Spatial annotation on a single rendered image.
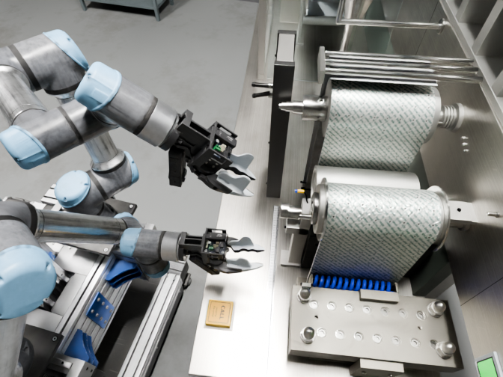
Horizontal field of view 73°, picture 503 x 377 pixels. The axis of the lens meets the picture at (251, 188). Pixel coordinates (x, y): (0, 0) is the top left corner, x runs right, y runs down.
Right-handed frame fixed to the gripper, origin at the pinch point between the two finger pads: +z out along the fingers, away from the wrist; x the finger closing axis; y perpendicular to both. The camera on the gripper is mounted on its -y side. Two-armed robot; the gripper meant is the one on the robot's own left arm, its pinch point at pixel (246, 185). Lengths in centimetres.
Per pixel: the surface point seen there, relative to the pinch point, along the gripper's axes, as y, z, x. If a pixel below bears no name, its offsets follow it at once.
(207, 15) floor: -157, 22, 336
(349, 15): 18, 18, 71
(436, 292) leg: -7, 96, 9
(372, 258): 5.5, 35.5, -4.5
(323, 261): -4.7, 29.8, -4.5
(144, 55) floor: -187, -14, 250
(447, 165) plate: 25, 43, 19
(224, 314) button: -34.9, 22.7, -14.9
